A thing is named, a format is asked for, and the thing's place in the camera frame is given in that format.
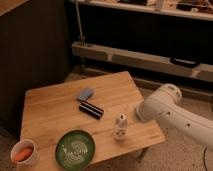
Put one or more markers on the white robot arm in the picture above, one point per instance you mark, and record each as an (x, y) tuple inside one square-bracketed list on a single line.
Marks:
[(162, 104)]

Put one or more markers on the wooden table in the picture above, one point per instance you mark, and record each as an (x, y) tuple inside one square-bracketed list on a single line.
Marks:
[(52, 111)]

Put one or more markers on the black rectangular box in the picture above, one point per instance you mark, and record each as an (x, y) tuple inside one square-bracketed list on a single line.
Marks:
[(91, 109)]

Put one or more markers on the green ceramic plate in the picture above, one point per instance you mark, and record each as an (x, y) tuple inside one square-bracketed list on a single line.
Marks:
[(75, 150)]

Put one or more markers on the metal shelf rack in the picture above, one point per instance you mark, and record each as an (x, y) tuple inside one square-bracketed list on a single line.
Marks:
[(145, 37)]

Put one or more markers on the orange carrot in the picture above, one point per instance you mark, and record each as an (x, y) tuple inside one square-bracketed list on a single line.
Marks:
[(23, 155)]

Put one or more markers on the black handle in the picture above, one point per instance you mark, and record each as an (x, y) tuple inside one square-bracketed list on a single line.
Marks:
[(188, 64)]

